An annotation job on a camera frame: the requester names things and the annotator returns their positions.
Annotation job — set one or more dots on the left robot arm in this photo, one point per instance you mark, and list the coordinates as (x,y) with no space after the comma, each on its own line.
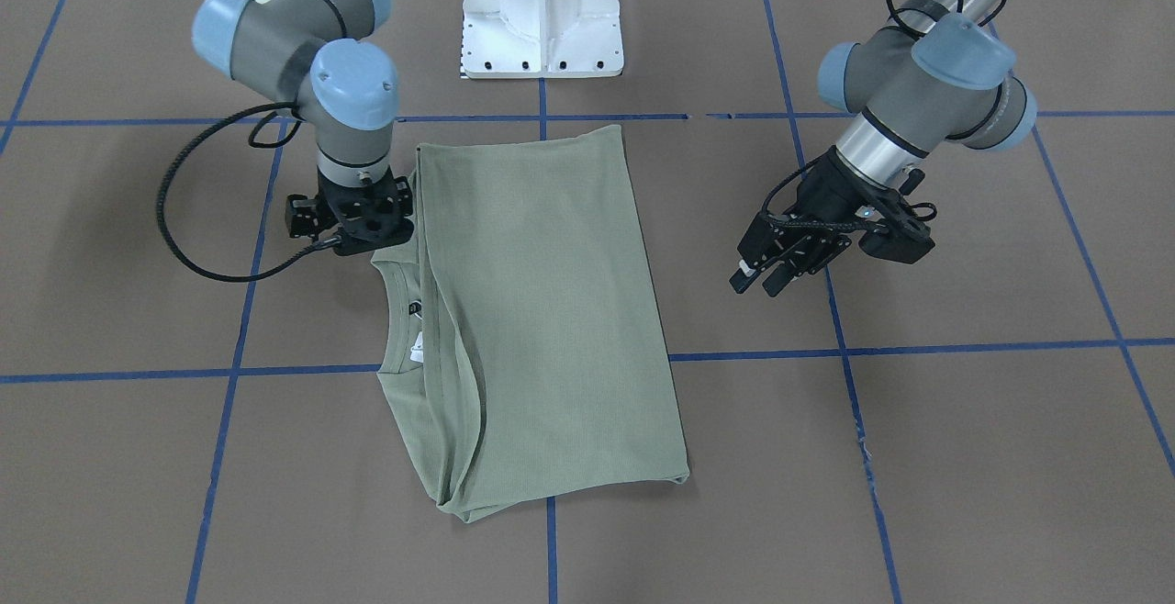
(934,74)

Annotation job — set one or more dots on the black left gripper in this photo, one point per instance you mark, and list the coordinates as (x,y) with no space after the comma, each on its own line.
(829,184)

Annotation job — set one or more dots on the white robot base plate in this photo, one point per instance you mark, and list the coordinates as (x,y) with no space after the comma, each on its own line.
(541,39)

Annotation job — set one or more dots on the olive green long-sleeve shirt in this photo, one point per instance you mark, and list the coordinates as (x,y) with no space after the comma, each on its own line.
(546,369)

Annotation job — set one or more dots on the white paper price tag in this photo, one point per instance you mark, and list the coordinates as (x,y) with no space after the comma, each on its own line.
(416,351)

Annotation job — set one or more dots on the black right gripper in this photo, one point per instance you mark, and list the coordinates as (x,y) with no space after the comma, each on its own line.
(300,216)

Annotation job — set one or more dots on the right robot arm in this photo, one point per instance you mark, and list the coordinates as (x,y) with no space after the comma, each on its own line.
(313,59)

